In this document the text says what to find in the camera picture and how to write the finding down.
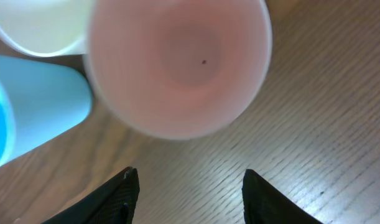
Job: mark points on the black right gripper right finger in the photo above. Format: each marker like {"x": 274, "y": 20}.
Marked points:
{"x": 264, "y": 204}

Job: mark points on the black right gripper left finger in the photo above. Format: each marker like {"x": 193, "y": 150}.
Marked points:
{"x": 114, "y": 202}

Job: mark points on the light blue cup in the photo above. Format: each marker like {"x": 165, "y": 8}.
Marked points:
{"x": 38, "y": 102}

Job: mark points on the pink cup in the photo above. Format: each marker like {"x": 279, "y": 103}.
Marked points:
{"x": 178, "y": 69}

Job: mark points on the cream cup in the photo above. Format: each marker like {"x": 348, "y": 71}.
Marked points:
{"x": 45, "y": 28}

